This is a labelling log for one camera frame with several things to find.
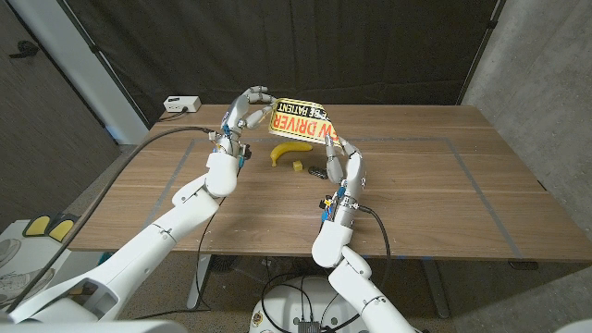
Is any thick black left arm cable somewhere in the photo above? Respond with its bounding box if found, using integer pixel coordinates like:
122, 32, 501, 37
4, 125, 219, 315

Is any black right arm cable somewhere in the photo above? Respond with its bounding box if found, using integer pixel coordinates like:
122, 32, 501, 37
358, 205, 393, 283

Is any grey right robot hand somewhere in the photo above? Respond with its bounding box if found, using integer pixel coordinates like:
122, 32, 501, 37
323, 135, 367, 228

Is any white door frame post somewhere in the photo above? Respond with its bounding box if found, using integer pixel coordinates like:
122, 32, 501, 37
8, 0, 150, 145

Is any yellow toy banana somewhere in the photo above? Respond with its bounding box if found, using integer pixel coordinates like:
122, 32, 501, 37
269, 141, 315, 167

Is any black door handle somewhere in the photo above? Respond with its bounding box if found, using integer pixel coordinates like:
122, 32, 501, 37
7, 40, 41, 60

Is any yellow new driver bumper sticker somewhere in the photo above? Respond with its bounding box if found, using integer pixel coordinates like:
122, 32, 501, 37
267, 97, 342, 148

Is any grey table leg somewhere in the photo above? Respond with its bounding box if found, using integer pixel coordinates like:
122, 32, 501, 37
187, 253, 212, 310
423, 259, 450, 319

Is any white power box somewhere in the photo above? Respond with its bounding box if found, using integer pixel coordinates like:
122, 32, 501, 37
163, 95, 203, 114

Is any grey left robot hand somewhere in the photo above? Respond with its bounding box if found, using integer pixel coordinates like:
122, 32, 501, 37
210, 85, 278, 156

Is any black backdrop curtain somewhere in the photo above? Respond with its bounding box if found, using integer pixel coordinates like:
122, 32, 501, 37
64, 0, 504, 126

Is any black backdrop stand pole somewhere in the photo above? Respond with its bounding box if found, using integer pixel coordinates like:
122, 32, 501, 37
456, 0, 506, 106
57, 0, 153, 130

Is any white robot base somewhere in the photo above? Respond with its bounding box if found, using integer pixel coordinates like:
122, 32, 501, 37
249, 277, 366, 333

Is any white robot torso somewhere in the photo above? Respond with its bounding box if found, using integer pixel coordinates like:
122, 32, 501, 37
0, 319, 189, 333

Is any white floor board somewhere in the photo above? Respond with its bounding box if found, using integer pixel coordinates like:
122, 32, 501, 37
0, 219, 73, 307

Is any black power box cord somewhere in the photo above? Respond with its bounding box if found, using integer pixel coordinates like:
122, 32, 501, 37
156, 106, 189, 124

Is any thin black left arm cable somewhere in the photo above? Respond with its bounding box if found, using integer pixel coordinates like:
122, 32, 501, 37
133, 198, 226, 321

